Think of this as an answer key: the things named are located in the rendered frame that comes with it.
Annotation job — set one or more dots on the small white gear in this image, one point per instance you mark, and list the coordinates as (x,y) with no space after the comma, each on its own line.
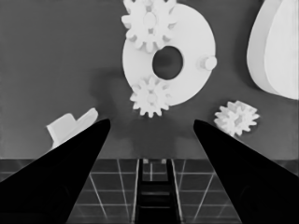
(138,24)
(227,116)
(142,99)

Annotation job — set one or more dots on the white thin T-shaped piece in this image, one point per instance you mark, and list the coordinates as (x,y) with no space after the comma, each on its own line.
(67,127)

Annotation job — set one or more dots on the large thick white disc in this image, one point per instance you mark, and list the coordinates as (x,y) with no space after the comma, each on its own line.
(280,46)

